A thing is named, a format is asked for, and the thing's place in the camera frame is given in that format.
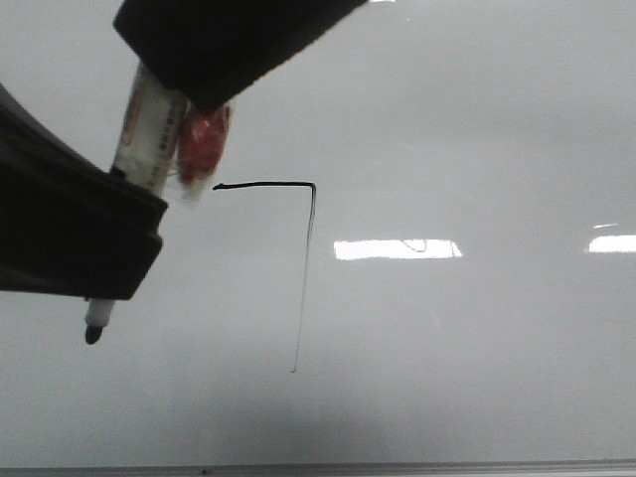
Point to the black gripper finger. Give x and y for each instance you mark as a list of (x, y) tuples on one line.
[(67, 227), (213, 50)]

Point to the black whiteboard marker with label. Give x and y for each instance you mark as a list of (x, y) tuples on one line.
[(167, 141)]

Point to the white whiteboard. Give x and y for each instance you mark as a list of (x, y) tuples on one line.
[(424, 251)]

